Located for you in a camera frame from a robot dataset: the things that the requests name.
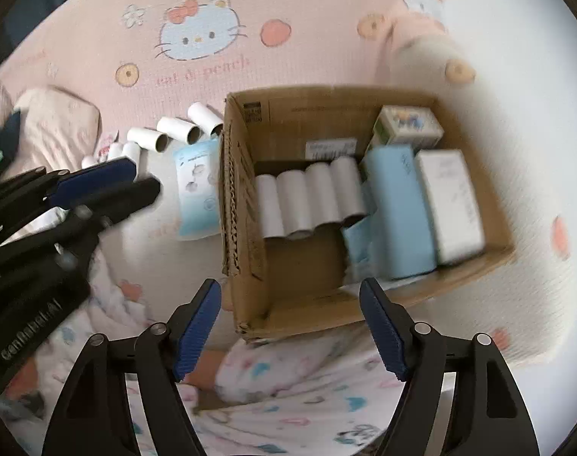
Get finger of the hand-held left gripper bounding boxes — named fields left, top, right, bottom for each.
left=55, top=177, right=162, bottom=267
left=0, top=157, right=137, bottom=248

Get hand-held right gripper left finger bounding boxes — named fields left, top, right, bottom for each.
left=41, top=279, right=223, bottom=456

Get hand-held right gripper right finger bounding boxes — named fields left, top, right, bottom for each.
left=359, top=276, right=541, bottom=456

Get brown cardboard box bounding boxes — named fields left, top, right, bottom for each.
left=219, top=84, right=517, bottom=343

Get pile of white paper tubes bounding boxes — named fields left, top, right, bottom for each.
left=82, top=103, right=225, bottom=184

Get white cardboard roll core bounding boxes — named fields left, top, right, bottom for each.
left=305, top=164, right=343, bottom=229
left=276, top=169, right=315, bottom=241
left=330, top=157, right=369, bottom=228
left=256, top=174, right=289, bottom=239

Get light blue tissue pack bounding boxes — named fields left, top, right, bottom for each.
left=172, top=140, right=223, bottom=241

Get light blue plastic packet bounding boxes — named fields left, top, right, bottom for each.
left=341, top=221, right=381, bottom=286

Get dark blue cloth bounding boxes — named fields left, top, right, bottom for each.
left=0, top=109, right=25, bottom=162

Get light blue box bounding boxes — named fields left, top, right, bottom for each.
left=362, top=145, right=436, bottom=280

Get person's white printed pajamas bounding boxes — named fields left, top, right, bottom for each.
left=0, top=266, right=460, bottom=456

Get white green cartoon box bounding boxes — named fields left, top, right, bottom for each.
left=373, top=106, right=445, bottom=150

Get pink cartoon bed sheet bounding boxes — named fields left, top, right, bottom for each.
left=0, top=0, right=577, bottom=376

